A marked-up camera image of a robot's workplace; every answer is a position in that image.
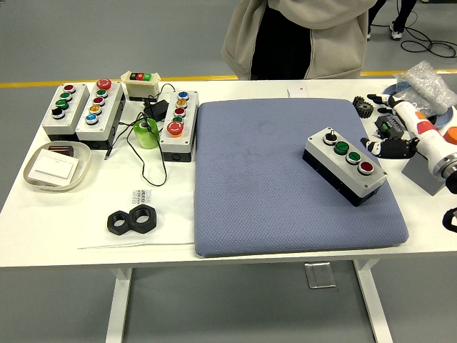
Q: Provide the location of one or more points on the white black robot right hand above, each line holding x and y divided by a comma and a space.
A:
410, 118

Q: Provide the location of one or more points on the four-button box with selector knob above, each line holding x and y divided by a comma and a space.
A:
348, 160

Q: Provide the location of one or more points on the five-button box, no label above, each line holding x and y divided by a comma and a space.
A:
189, 114

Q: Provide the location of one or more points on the five-button box, white label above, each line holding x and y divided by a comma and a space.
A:
107, 110

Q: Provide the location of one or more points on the four-button box, black button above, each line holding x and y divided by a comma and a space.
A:
71, 114

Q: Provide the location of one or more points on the black module with green terminal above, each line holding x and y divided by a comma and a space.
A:
387, 128

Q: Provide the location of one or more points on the clear bag of washers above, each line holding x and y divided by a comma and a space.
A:
425, 85

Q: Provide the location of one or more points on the blue plate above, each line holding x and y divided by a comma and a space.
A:
446, 118

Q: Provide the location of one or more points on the orange cylinder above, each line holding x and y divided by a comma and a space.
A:
452, 135

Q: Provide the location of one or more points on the black gear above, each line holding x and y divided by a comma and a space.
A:
362, 107

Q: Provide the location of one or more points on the grey block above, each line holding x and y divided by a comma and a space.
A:
423, 177

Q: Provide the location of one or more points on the background person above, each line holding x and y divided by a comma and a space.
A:
403, 14

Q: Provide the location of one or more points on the blue-grey padded mat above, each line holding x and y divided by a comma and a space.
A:
257, 186

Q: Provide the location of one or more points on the metal floor plate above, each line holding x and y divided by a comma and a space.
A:
319, 275

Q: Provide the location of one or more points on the white table leg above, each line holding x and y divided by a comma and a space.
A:
375, 303
116, 307

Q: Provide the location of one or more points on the black power adapter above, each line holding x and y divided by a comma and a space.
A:
157, 109

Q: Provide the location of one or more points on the clear printed plastic bag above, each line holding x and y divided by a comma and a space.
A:
171, 221

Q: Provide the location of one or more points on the green tape roll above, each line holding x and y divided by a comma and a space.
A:
145, 137

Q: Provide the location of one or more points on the large black hex nut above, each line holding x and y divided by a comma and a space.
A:
137, 221

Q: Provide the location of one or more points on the small black hex nut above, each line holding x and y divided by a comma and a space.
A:
113, 228

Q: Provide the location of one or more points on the white oval tray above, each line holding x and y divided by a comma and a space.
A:
82, 160

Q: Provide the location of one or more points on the dark brown small block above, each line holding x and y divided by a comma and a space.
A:
60, 149

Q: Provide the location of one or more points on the cream three-button switch box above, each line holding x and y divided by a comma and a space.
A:
141, 85

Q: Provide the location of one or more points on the white wall switch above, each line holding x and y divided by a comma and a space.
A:
53, 167

